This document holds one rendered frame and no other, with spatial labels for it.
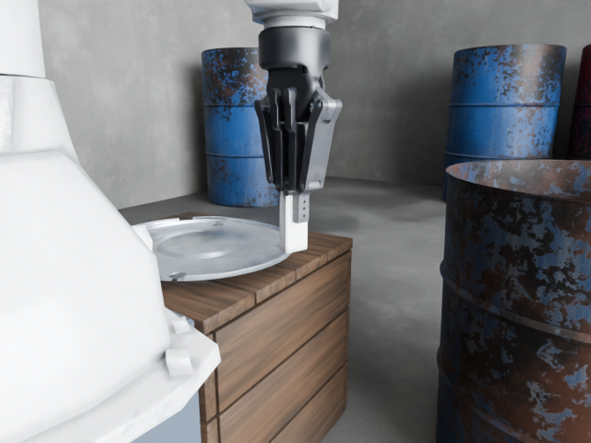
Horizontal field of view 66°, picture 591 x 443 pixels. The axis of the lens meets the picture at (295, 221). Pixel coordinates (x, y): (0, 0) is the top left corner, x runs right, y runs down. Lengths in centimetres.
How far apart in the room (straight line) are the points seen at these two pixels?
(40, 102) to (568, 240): 51
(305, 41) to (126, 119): 237
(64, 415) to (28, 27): 18
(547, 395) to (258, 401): 36
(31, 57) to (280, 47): 26
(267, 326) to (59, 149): 42
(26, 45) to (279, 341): 49
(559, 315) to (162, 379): 49
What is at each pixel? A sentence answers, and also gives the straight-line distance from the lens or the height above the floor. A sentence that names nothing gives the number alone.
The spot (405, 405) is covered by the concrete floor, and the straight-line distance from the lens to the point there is 99.
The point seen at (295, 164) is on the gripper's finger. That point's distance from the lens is 48.
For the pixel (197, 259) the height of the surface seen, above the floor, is 37.
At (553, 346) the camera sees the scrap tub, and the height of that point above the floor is 30.
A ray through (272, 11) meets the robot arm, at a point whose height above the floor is 66.
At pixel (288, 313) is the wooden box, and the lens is 66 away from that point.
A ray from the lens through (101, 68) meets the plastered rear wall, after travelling 273.
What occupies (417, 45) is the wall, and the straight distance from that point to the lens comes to 357.
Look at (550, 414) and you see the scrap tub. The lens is 68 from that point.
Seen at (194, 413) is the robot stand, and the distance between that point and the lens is 32.
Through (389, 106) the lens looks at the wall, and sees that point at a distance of 361.
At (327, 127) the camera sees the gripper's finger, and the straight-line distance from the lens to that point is 46.
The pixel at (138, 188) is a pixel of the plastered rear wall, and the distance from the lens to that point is 286.
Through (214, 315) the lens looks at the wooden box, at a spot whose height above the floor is 35.
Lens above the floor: 58
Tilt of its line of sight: 14 degrees down
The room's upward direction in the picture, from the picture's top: straight up
